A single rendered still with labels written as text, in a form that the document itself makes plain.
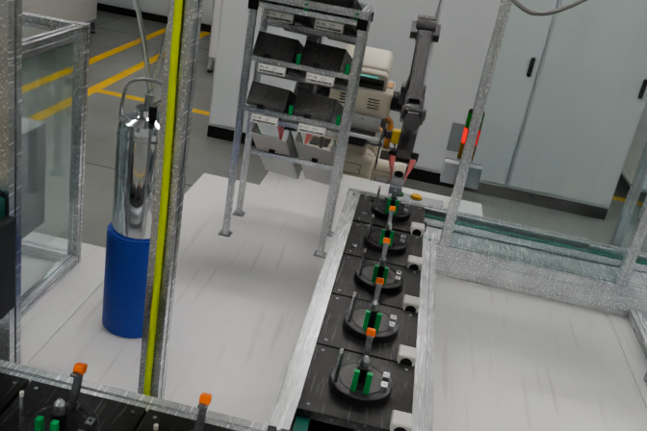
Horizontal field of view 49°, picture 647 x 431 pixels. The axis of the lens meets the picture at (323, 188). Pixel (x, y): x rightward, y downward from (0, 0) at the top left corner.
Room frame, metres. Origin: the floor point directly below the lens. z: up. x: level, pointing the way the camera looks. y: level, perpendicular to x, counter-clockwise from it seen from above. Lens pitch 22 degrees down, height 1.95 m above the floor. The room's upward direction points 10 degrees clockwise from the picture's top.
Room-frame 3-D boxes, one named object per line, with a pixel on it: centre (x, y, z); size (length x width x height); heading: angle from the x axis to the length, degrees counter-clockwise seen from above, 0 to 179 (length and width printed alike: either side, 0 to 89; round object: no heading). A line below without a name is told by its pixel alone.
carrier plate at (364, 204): (2.29, -0.25, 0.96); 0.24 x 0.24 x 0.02; 85
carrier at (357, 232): (2.04, -0.22, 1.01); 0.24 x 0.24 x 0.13; 85
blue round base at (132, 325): (1.55, 0.42, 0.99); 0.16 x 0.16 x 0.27
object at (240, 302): (1.85, -0.21, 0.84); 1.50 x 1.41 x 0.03; 85
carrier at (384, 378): (1.31, -0.16, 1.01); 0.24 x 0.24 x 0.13; 85
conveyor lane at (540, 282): (2.24, -0.54, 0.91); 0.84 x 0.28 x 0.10; 85
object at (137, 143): (1.55, 0.42, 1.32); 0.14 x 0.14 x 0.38
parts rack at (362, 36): (2.20, 0.13, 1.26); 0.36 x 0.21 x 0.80; 85
